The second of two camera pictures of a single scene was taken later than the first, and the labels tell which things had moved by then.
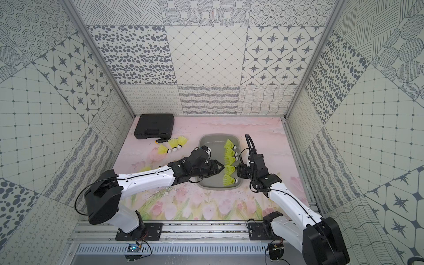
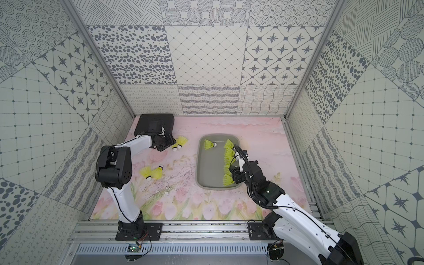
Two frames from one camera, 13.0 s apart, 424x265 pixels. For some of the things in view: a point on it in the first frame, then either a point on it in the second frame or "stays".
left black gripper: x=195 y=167 -> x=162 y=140
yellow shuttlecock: x=229 y=160 stays
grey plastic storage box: x=216 y=142 stays
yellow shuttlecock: x=230 y=152 stays
